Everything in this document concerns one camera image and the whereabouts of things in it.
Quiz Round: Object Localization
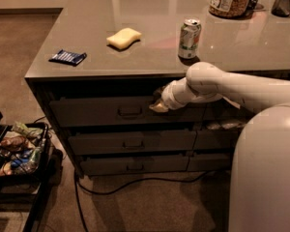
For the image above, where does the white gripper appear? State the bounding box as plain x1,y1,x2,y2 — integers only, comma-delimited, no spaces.
149,78,195,113

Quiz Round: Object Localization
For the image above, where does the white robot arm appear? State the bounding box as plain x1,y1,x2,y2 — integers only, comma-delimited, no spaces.
150,62,290,232

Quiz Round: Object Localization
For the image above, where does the grey drawer cabinet counter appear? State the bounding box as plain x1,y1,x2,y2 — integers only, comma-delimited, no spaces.
25,0,290,175

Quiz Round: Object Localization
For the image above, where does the yellow sponge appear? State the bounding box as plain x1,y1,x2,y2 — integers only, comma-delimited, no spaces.
106,28,142,50

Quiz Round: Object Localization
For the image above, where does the green white soda can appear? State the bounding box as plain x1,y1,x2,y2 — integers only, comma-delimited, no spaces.
178,18,201,59

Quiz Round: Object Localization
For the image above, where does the blue snack wrapper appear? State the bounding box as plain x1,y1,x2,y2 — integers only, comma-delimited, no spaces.
49,49,87,66

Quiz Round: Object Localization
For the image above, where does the black tray of snacks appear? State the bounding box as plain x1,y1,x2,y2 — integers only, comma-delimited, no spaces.
0,122,49,184

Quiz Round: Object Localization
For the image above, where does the black floor cable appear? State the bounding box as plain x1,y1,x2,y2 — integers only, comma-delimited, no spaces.
73,169,214,232

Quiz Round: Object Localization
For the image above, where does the black cart frame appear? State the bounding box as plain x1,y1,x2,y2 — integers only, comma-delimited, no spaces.
0,112,63,232

